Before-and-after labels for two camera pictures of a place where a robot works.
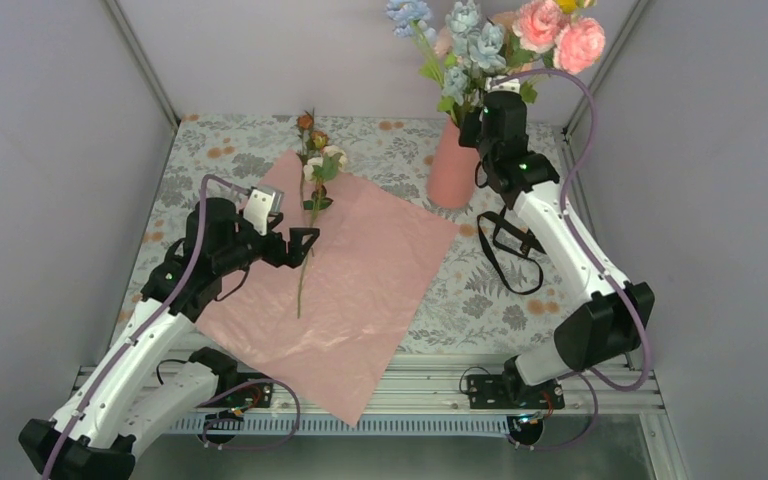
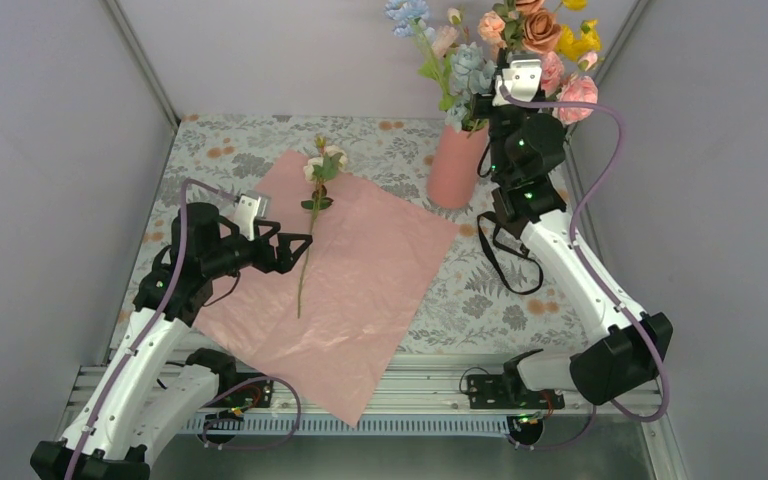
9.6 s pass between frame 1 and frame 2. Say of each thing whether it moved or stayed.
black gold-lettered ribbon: stayed
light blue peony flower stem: moved
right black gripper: moved
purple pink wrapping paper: stayed
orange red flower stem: moved
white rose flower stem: stayed
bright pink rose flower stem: moved
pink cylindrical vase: stayed
